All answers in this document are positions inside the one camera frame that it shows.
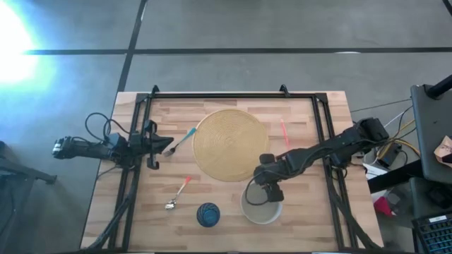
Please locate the blue patterned cup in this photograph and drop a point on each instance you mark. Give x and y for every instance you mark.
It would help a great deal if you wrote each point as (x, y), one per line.
(208, 215)

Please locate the white paper sheet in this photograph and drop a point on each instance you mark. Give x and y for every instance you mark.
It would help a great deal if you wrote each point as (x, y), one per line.
(374, 171)

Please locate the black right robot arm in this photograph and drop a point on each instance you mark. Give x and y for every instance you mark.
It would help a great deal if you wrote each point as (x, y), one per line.
(335, 144)

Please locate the red straw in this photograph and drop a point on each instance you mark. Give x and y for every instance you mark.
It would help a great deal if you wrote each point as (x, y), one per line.
(284, 132)

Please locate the round woven straw placemat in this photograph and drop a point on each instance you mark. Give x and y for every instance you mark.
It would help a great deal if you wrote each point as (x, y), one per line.
(229, 144)

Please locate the white bowl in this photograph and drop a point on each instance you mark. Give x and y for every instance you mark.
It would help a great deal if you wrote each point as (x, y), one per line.
(261, 213)

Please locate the red object on floor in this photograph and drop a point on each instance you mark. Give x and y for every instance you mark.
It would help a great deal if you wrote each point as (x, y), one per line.
(383, 206)

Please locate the black power box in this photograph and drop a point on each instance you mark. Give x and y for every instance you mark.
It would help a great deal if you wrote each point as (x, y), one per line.
(390, 155)

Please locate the black side table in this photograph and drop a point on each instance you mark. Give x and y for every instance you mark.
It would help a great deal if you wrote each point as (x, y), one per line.
(431, 123)

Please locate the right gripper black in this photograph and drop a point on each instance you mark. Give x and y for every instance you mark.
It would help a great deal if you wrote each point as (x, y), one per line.
(270, 171)

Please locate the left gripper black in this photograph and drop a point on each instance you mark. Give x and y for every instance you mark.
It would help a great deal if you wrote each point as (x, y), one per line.
(148, 144)

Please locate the black aluminium rig frame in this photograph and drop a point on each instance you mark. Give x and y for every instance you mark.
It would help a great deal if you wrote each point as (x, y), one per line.
(229, 95)

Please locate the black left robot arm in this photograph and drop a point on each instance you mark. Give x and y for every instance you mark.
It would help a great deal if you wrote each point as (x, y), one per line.
(88, 150)

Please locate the brown cardboard piece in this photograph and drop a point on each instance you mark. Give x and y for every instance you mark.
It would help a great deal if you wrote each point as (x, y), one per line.
(444, 150)

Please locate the black keyboard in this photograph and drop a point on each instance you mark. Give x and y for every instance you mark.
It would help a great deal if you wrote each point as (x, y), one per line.
(434, 236)

